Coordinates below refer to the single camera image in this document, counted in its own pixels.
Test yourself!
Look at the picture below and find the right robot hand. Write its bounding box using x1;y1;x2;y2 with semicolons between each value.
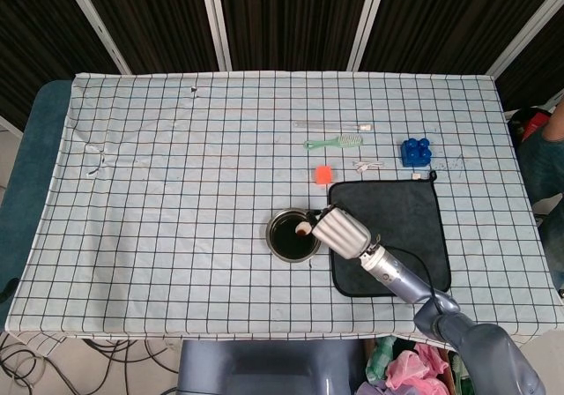
308;206;381;259

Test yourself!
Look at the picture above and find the stainless steel bowl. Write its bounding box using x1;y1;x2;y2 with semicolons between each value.
265;208;323;265

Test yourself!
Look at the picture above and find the black microfibre mat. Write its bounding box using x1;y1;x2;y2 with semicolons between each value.
326;170;451;298

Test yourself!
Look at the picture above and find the green white-bristled brush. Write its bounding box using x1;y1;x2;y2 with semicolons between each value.
303;133;364;150

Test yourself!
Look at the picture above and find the clear tube with white cap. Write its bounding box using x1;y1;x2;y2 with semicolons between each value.
293;120;374;131

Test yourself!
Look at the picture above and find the blue toy building block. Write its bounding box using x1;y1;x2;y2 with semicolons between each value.
400;137;433;168

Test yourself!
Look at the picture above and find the green plastic bag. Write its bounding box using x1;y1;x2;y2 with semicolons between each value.
365;336;397;381

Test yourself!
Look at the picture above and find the pink plastic bag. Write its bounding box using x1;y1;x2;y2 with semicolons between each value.
385;344;450;395

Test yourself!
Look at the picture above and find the grey-blue robot torso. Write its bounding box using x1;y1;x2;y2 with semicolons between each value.
176;339;367;395

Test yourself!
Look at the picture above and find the white black-checked tablecloth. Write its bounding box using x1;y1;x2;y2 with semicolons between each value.
4;71;557;352

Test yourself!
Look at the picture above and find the person in blue jeans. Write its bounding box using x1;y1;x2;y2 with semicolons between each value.
517;101;564;290

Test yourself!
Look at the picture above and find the red and black bag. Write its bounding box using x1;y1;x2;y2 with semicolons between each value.
510;107;552;143

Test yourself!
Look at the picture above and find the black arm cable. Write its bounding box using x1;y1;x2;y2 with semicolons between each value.
376;235;446;315

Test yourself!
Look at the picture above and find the white partition frame post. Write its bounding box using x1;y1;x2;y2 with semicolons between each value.
197;0;234;72
59;0;133;75
346;0;390;72
486;0;564;78

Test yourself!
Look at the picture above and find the black floor cable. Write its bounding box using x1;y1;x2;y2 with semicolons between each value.
0;332;177;395

